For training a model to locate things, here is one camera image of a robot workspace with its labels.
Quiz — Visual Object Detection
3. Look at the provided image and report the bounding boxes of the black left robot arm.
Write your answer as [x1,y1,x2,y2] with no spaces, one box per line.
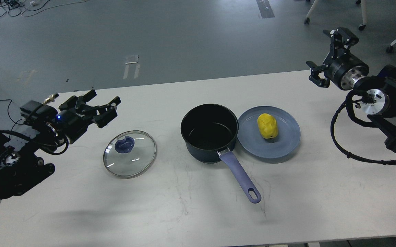
[0,89,121,200]

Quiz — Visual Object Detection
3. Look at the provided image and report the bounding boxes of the glass pot lid blue knob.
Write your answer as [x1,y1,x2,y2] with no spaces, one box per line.
[103,130,157,179]

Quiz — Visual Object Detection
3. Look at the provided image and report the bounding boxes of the black cable on floor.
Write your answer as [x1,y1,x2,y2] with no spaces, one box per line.
[0,78,28,139]

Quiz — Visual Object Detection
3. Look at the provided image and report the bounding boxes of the tangled cables on floor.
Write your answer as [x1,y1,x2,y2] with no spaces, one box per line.
[0,0,88,22]

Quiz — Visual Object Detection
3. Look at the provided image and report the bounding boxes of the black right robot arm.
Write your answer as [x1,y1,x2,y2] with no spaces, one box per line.
[306,27,396,166]

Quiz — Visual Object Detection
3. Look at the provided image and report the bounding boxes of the white chair legs with casters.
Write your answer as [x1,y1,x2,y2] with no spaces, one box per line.
[304,0,368,32]

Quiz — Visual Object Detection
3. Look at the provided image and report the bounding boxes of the dark blue saucepan purple handle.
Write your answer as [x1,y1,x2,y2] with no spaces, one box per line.
[180,103,262,204]

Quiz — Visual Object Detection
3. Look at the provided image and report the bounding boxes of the light blue plate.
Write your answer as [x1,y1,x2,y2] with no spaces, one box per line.
[237,105,301,163]

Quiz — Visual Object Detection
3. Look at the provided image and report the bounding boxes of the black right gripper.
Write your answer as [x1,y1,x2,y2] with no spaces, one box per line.
[306,27,369,91]

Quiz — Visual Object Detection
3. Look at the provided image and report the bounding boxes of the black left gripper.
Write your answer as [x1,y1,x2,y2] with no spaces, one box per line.
[53,89,121,144]

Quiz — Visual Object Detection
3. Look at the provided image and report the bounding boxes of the yellow potato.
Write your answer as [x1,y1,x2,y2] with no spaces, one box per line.
[257,114,279,139]

